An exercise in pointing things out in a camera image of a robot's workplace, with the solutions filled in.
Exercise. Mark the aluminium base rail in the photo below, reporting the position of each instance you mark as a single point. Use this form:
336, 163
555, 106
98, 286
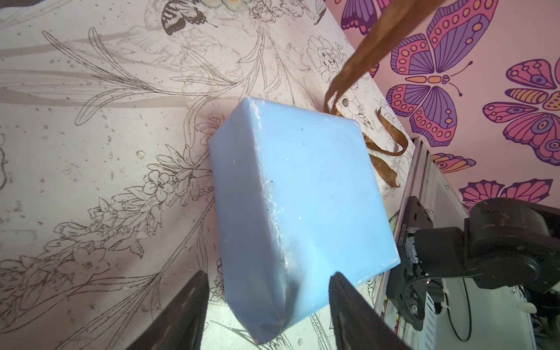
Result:
458, 314

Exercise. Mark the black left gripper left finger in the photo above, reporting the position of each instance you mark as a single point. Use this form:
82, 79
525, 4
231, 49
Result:
181, 324

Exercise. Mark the light blue gift box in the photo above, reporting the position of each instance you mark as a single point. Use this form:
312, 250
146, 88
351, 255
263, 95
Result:
297, 201

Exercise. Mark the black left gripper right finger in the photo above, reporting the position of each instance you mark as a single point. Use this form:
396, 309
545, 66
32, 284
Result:
356, 325

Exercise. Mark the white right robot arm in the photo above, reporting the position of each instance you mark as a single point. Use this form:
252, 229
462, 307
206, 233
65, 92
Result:
504, 242

